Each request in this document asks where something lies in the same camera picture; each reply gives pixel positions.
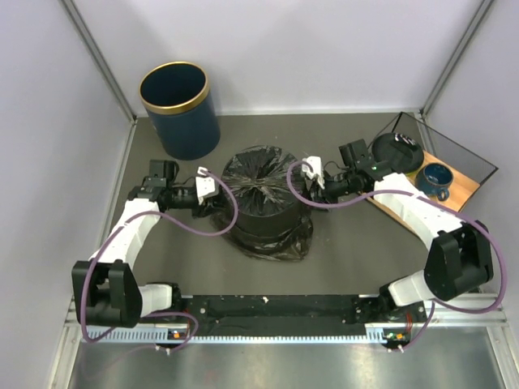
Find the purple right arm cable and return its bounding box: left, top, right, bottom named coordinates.
left=285, top=160, right=508, bottom=352

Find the black bin liner bucket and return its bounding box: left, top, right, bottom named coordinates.
left=225, top=202, right=313, bottom=262

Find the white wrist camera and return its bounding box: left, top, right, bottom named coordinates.
left=195, top=166, right=218, bottom=205
left=301, top=156, right=325, bottom=190

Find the black round plate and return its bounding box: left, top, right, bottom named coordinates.
left=371, top=132, right=424, bottom=174

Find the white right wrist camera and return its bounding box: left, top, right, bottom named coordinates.
left=301, top=156, right=325, bottom=190

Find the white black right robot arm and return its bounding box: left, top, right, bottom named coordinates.
left=299, top=139, right=495, bottom=321

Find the black trash bag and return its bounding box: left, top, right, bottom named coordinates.
left=208, top=143, right=314, bottom=263

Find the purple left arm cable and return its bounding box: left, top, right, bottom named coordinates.
left=80, top=168, right=239, bottom=352

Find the dark blue gold-rimmed trash bin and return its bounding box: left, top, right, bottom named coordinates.
left=139, top=62, right=221, bottom=160

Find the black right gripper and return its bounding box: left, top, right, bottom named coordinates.
left=306, top=169, right=357, bottom=213

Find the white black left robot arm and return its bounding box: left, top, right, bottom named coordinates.
left=71, top=160, right=218, bottom=328

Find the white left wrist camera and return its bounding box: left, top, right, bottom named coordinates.
left=195, top=166, right=218, bottom=205

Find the grey slotted cable duct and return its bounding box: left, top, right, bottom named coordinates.
left=88, top=323, right=408, bottom=344

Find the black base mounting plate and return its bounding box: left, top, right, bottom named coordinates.
left=173, top=294, right=426, bottom=336

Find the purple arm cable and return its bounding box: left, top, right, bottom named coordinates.
left=80, top=168, right=239, bottom=352
left=285, top=160, right=508, bottom=352

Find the blue ceramic mug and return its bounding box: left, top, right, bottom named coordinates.
left=415, top=163, right=454, bottom=202

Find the aluminium frame rail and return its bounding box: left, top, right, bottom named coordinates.
left=64, top=292, right=508, bottom=328

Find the wooden shelf with glass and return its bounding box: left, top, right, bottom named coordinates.
left=364, top=111, right=499, bottom=234

